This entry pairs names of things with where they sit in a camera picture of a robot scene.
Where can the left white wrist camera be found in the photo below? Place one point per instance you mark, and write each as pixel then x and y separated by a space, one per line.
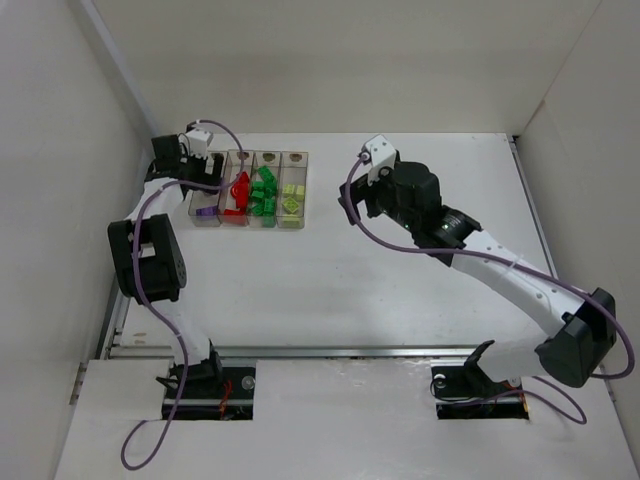
pixel 198 142

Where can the green long lego brick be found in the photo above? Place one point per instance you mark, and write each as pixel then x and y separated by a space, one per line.
pixel 257 192

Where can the red cylinder lego brick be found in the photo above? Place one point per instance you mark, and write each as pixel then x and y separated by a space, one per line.
pixel 241 202

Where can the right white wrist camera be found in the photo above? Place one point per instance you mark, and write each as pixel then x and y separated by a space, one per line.
pixel 380 155

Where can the red round lego piece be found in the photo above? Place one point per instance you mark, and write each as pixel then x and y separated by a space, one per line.
pixel 240 190

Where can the green lego brick tall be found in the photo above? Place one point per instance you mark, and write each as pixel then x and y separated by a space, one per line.
pixel 257 209

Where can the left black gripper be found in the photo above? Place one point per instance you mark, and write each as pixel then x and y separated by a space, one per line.
pixel 203 173

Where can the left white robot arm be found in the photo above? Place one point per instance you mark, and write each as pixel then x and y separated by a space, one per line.
pixel 149 264

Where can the clear container far left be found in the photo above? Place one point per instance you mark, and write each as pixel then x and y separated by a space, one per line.
pixel 204 203

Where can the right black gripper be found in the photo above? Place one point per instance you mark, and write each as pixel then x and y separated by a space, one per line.
pixel 357 195

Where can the purple lego brick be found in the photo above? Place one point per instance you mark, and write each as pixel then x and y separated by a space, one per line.
pixel 206 212

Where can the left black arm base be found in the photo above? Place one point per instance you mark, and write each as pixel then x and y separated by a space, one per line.
pixel 232 400

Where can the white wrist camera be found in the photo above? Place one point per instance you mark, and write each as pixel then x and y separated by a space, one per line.
pixel 198 142
pixel 380 155

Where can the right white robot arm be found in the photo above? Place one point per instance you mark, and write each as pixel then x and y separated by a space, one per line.
pixel 577 328

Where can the clear container far right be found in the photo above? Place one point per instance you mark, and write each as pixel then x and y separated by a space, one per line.
pixel 293 170

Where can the clear container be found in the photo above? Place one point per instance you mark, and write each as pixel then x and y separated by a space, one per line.
pixel 293 170
pixel 234 200
pixel 272 160
pixel 204 203

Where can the green lettered lego brick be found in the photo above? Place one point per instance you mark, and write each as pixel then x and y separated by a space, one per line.
pixel 270 191

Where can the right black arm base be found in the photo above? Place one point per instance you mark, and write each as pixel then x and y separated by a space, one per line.
pixel 463 393

